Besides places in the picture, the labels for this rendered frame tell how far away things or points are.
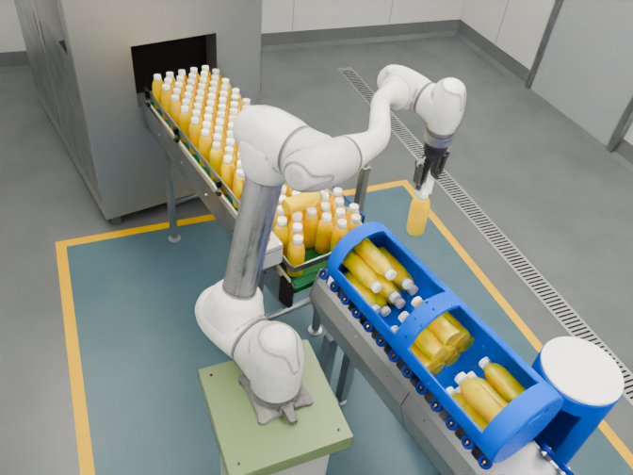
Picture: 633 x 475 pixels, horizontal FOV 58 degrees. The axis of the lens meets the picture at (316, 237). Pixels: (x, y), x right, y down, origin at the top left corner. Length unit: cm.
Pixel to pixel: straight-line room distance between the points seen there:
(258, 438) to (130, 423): 138
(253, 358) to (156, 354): 168
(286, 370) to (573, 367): 104
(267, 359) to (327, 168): 57
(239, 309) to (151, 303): 186
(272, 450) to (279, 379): 22
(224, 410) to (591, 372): 123
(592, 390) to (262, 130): 140
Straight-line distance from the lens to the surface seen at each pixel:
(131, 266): 372
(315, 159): 130
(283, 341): 159
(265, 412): 176
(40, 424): 315
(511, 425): 177
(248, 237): 154
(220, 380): 185
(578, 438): 232
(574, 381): 216
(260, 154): 140
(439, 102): 173
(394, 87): 176
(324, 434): 176
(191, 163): 296
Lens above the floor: 260
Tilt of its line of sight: 42 degrees down
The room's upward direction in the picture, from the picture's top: 7 degrees clockwise
